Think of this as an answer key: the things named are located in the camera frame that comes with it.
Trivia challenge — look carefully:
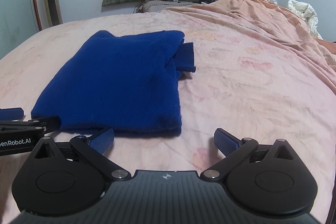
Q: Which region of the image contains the orange quilt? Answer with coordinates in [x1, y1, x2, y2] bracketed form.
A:
[165, 0, 335, 80]

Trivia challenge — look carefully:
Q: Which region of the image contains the black garment on bed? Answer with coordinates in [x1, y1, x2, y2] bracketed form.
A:
[198, 0, 219, 4]

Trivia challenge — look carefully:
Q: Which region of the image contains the blue beaded sweater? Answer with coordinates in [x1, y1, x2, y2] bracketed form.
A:
[31, 31, 196, 136]

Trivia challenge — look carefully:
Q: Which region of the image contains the cream crumpled duvet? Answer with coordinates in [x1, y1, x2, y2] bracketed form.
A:
[287, 0, 322, 39]

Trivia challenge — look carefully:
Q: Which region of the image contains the pink floral bed blanket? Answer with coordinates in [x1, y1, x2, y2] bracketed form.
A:
[1, 8, 335, 222]

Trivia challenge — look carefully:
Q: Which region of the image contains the beige patterned pillow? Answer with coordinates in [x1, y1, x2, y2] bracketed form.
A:
[133, 0, 205, 14]

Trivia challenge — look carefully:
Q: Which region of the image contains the frosted glass sliding door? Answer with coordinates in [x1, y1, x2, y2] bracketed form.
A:
[1, 0, 41, 57]

